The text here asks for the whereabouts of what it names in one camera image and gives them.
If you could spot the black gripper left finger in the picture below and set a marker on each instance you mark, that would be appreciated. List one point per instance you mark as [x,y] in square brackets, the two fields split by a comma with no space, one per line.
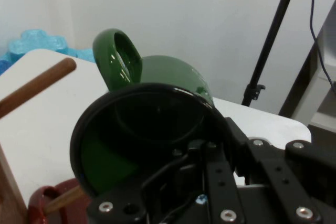
[220,195]

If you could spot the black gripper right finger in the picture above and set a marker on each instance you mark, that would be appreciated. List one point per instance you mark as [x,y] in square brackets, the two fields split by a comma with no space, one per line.
[283,190]

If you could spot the green enamel mug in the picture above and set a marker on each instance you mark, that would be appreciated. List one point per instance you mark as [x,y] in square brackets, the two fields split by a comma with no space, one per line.
[168,72]

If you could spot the black tripod stand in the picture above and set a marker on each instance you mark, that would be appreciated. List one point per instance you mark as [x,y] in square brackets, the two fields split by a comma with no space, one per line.
[273,32]

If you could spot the red enamel mug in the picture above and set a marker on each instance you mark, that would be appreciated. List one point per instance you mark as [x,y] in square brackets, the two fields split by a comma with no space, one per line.
[36,201]

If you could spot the brown wooden mug tree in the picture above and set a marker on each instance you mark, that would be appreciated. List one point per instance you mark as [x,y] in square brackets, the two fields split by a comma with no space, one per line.
[39,82]

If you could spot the light blue foam mat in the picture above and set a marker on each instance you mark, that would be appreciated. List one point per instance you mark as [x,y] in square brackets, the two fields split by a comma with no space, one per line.
[36,40]

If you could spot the dark blue foam mat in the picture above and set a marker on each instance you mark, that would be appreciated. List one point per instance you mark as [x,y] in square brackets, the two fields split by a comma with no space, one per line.
[4,67]

